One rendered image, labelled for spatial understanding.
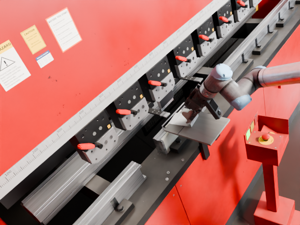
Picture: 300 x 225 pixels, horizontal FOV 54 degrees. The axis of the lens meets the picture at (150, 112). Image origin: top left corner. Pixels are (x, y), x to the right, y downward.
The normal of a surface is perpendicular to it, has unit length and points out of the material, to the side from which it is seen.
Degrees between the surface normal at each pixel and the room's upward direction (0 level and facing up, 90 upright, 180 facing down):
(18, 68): 90
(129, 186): 90
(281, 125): 90
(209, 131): 0
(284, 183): 0
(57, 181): 0
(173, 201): 90
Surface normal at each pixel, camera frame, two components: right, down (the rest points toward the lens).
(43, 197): -0.29, -0.77
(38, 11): 0.73, 0.20
